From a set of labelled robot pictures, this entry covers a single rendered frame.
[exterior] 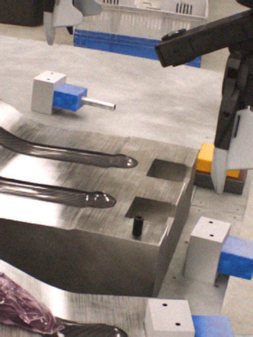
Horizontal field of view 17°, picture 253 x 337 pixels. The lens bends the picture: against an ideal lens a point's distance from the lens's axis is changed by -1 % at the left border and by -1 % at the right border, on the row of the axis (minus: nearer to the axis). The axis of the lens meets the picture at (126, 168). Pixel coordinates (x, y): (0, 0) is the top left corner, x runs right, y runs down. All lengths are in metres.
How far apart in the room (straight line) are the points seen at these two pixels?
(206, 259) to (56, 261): 0.18
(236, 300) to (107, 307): 1.69
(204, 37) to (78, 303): 0.29
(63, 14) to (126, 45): 2.74
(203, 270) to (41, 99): 0.51
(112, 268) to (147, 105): 0.63
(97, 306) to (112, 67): 0.89
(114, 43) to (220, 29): 3.20
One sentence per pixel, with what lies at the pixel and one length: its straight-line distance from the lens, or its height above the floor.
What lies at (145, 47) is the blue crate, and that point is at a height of 0.18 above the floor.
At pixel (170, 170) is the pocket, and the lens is 1.04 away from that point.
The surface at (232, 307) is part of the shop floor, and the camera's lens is 2.45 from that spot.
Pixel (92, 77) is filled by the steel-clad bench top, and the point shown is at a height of 0.80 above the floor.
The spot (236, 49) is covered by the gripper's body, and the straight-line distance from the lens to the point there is 0.87.
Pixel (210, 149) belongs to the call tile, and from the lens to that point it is 1.23.
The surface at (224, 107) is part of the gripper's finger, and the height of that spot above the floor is 1.02.
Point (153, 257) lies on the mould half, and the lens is 0.86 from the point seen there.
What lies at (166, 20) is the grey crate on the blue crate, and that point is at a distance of 4.01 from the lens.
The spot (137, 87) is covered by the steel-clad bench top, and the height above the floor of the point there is 0.80.
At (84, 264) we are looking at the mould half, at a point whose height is 0.85.
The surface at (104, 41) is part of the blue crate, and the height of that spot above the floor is 0.17.
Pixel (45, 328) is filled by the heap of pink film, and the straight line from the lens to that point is 0.75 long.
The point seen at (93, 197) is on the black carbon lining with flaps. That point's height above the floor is 0.89.
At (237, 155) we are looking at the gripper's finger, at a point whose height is 0.97.
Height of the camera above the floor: 1.30
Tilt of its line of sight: 24 degrees down
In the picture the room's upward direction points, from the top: 7 degrees clockwise
